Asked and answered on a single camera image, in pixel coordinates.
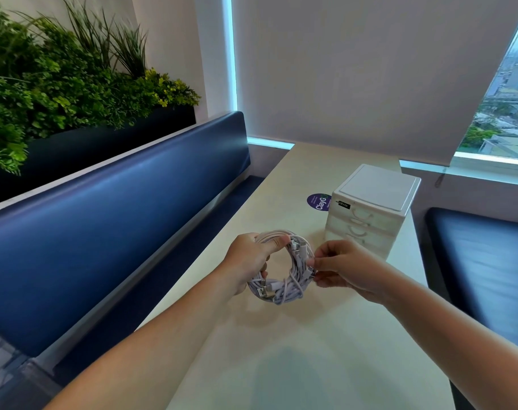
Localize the person's left hand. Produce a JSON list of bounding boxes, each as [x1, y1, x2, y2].
[[220, 232, 292, 296]]

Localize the person's right hand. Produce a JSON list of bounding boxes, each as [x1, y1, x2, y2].
[[306, 239, 397, 305]]

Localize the single thin white cable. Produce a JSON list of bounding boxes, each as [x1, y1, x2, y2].
[[280, 268, 317, 306]]

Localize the white mini drawer cabinet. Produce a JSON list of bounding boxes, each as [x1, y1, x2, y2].
[[325, 163, 422, 261]]

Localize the person's left forearm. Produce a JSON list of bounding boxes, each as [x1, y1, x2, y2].
[[45, 268, 245, 410]]

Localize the person's right forearm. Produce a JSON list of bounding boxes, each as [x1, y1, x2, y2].
[[380, 284, 518, 410]]

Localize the black planter box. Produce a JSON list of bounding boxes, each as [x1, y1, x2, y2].
[[0, 105, 197, 209]]

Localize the round purple sticker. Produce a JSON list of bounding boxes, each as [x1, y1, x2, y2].
[[306, 193, 333, 213]]

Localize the white table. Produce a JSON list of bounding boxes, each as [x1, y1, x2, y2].
[[137, 142, 457, 410]]

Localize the blue padded bench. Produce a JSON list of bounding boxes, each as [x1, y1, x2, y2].
[[425, 207, 518, 356], [0, 110, 265, 410]]

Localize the white roller blind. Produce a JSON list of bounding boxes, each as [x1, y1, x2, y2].
[[232, 0, 518, 167]]

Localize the glass window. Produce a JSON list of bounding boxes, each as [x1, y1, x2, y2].
[[455, 3, 518, 161]]

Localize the green leafy plants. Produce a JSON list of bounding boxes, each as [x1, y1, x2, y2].
[[0, 0, 201, 175]]

